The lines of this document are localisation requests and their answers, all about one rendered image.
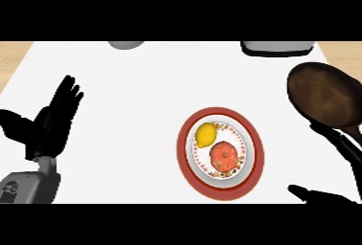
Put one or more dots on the grey and black appliance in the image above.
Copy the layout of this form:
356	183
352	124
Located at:
276	48

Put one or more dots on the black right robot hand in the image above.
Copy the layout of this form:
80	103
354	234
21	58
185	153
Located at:
341	150

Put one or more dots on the yellow lemon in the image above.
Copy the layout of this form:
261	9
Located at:
205	135

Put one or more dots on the white patterned plate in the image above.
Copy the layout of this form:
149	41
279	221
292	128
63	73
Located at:
220	150

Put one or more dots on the grey round object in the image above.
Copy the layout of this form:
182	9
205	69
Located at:
124	44

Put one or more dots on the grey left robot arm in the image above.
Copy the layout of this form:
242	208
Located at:
28	185

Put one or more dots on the dark brown pan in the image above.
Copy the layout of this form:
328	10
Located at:
325	95

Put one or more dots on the red round placemat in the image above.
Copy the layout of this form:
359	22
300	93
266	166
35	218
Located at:
220	153

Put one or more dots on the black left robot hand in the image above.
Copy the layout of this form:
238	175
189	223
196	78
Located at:
52	127

